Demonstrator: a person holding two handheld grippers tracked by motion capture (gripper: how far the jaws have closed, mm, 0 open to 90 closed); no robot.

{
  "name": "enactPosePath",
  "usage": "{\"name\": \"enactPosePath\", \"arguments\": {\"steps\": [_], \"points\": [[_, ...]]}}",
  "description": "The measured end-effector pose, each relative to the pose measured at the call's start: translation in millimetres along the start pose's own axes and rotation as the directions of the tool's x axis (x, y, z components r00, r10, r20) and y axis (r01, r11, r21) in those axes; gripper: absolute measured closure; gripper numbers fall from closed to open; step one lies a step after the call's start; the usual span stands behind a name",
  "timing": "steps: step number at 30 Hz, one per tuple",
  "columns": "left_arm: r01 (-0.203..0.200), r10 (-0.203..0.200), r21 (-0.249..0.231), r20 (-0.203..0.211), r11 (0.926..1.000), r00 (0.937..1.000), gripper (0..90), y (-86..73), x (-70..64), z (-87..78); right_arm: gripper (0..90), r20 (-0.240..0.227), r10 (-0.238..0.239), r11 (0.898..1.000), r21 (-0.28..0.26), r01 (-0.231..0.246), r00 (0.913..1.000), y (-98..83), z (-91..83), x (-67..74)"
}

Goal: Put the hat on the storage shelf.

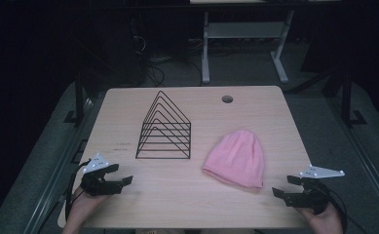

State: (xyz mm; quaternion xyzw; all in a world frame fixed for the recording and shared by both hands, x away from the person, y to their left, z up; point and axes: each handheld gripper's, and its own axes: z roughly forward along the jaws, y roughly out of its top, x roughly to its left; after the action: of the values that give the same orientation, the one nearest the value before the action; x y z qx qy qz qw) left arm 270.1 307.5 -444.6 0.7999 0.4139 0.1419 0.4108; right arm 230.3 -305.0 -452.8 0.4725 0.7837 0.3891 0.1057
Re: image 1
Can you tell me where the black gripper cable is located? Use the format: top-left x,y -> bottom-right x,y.
320,186 -> 370,234
64,158 -> 93,222

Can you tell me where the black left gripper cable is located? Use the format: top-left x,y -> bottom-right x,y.
64,158 -> 93,222

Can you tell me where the metal floor rail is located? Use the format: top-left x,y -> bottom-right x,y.
22,96 -> 104,234
326,96 -> 379,227

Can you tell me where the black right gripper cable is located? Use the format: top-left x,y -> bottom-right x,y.
320,186 -> 370,234

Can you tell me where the bundle of floor cables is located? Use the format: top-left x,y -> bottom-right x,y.
130,16 -> 205,88

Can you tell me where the person's left hand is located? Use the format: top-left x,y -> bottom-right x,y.
67,186 -> 111,229

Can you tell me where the pink knitted beanie hat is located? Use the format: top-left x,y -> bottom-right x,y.
202,129 -> 265,191

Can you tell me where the black wire file rack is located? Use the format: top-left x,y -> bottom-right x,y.
134,90 -> 192,160

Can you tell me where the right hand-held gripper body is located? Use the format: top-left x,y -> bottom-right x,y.
293,164 -> 346,216

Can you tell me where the white metal desk frame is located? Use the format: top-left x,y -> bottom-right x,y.
201,9 -> 296,85

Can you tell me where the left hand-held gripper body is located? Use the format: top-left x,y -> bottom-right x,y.
79,152 -> 124,197

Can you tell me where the person's right hand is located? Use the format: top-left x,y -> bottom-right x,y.
295,200 -> 345,234

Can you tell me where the black metal stand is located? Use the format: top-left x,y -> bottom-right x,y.
63,42 -> 95,127
322,67 -> 368,129

